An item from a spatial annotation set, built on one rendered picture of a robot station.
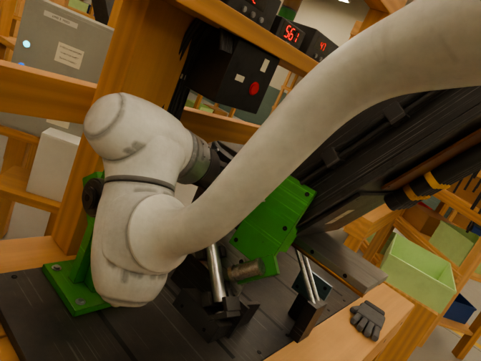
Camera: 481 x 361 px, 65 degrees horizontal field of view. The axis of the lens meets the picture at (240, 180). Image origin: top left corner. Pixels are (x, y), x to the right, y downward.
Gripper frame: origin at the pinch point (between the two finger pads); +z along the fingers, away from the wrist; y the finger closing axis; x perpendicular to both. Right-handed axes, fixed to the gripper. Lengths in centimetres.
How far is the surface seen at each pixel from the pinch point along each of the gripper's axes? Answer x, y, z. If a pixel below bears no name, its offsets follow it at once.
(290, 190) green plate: -8.8, -1.8, 4.5
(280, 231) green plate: -4.9, -10.3, 4.5
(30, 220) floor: 197, 49, 75
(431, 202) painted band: -41, 178, 888
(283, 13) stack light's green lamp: -13, 53, 12
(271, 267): -1.9, -17.7, 4.2
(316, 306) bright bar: -4.9, -26.6, 20.4
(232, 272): 6.0, -17.7, 0.7
